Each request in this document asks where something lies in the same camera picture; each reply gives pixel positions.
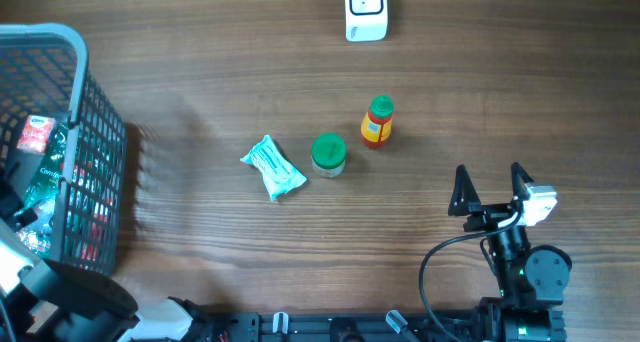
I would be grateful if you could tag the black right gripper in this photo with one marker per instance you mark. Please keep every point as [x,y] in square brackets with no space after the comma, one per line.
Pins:
[486,214]

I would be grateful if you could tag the green 3M gloves package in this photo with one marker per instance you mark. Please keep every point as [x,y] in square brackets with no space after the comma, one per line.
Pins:
[41,195]

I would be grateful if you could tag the grey plastic shopping basket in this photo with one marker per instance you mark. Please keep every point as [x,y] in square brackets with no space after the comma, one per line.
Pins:
[45,72]

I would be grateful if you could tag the red yellow sauce bottle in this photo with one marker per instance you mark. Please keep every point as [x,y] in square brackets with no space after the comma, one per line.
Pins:
[376,125]

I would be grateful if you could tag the white barcode scanner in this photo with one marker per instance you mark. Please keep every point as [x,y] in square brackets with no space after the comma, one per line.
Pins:
[366,20]

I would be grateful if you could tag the green lid jar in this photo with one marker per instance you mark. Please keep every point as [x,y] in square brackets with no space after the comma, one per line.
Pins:
[328,155]

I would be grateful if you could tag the teal wet wipes pack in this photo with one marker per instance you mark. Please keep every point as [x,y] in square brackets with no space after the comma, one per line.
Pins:
[279,175]

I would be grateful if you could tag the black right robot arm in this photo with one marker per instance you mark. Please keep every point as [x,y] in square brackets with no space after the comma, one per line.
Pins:
[531,279]

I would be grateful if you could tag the red Kleenex tissue pack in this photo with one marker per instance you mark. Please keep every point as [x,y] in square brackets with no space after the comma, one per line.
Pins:
[36,133]

